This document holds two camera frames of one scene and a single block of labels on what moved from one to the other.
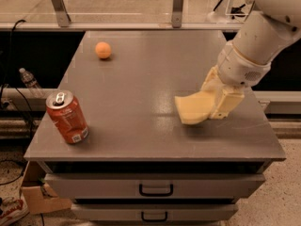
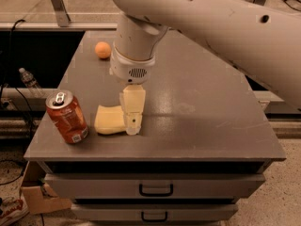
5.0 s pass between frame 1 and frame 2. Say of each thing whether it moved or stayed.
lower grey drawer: stayed
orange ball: stayed
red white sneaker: stayed
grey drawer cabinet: stayed
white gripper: moved
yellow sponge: moved
